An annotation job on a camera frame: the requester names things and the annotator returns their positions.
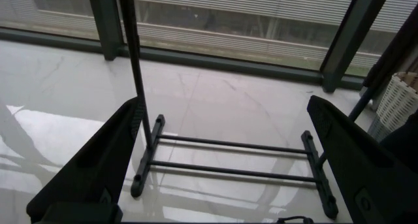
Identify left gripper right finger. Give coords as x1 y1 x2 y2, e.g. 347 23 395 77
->
306 95 418 224

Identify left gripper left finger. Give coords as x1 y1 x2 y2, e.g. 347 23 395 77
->
25 96 146 224

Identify white laundry basket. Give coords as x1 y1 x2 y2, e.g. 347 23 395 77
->
367 72 418 143

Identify black clothes rack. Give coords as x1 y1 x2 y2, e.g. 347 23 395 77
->
116 0 418 220

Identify window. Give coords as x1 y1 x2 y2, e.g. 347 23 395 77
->
0 0 418 93

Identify black cable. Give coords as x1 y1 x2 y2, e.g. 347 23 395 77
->
276 215 315 224

